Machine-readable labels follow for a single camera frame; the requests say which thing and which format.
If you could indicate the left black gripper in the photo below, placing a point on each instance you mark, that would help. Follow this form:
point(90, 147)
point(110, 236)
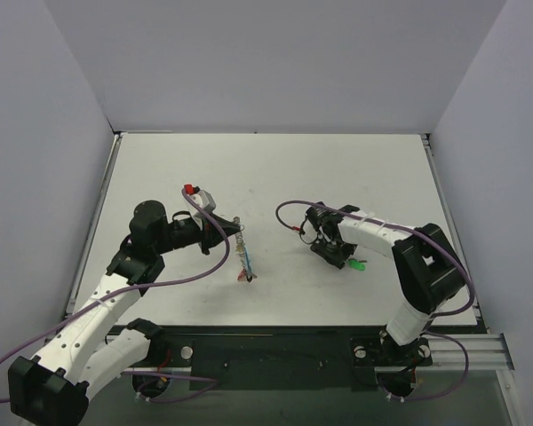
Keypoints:
point(206, 236)

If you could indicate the aluminium frame rail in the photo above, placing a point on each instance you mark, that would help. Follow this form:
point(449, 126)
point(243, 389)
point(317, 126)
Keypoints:
point(449, 352)

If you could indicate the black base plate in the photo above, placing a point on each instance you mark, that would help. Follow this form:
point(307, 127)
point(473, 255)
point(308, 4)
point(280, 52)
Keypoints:
point(287, 358)

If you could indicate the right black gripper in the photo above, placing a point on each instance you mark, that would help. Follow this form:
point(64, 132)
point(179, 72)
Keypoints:
point(330, 252)

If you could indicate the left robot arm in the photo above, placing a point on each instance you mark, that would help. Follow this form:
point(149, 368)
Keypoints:
point(56, 385)

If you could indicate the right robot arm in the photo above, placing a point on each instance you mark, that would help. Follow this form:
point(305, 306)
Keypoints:
point(428, 269)

